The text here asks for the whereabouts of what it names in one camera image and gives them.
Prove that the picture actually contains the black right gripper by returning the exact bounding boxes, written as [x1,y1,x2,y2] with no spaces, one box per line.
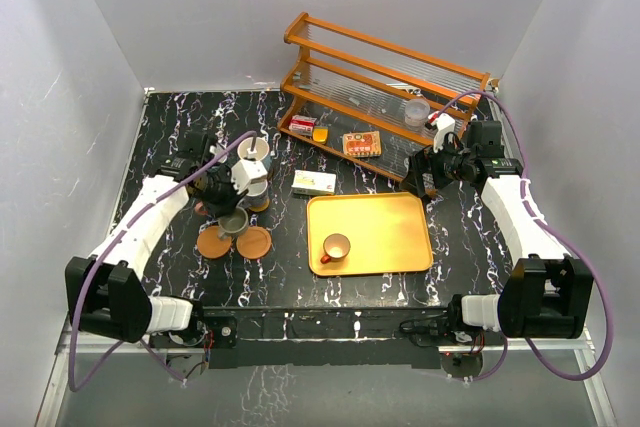
[399,131,475,197]

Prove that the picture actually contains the pink grey mug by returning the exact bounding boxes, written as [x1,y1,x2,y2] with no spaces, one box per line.
[194,202,207,216]

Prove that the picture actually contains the small grey green cup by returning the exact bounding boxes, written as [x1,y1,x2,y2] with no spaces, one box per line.
[217,207,249,240]

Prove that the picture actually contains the grey blue speckled mug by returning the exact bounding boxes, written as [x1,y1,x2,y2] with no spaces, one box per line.
[245,180,270,212]

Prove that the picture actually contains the plain orange wooden coaster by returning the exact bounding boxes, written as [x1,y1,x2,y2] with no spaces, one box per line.
[196,225,232,259]

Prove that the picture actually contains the light wooden ridged coaster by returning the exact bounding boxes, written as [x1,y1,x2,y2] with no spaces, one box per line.
[236,226,272,260]

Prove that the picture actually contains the large blue mug front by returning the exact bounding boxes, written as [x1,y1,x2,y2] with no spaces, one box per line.
[237,137,272,172]

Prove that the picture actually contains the small red orange cup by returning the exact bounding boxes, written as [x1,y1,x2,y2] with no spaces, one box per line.
[320,233,351,264]

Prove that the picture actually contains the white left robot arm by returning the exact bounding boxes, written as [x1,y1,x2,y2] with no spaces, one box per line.
[65,133,244,346]

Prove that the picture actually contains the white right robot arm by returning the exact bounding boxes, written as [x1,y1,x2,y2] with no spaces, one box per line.
[401,114,593,344]

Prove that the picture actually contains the clear plastic cup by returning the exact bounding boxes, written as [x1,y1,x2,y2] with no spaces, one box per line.
[404,98,431,129]

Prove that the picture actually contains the orange snack package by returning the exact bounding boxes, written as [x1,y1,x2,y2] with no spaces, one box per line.
[342,131,382,158]

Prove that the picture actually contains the orange wooden shelf rack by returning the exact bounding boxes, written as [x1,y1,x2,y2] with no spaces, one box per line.
[278,12,490,182]

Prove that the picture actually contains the yellow serving tray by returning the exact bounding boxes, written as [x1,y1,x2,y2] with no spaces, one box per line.
[307,192,433,277]

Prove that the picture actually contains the white yellow carton box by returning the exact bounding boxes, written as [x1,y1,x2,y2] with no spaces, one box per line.
[291,170,336,196]

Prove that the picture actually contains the orange yellow small packet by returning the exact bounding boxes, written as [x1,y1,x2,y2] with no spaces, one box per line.
[312,126,329,144]

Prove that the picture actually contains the red white small box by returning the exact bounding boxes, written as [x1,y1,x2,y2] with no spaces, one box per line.
[288,115,317,137]

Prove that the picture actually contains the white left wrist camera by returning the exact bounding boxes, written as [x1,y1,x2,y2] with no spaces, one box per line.
[231,159,268,194]

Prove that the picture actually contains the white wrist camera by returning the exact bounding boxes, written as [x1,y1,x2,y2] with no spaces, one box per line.
[425,112,455,154]
[231,159,268,194]

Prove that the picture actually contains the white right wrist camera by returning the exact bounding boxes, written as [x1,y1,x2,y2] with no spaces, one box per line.
[425,112,455,154]

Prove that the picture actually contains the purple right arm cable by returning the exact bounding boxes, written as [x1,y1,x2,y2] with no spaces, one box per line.
[427,90,615,382]

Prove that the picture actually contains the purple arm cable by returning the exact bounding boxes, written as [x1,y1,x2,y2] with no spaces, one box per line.
[427,90,615,382]
[67,130,259,393]

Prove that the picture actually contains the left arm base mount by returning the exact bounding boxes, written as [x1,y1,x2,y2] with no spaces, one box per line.
[148,312,238,377]

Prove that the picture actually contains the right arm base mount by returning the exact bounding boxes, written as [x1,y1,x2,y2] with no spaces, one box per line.
[398,294,486,355]

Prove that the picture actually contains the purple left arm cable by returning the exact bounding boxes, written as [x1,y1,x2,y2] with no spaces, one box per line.
[67,130,259,393]

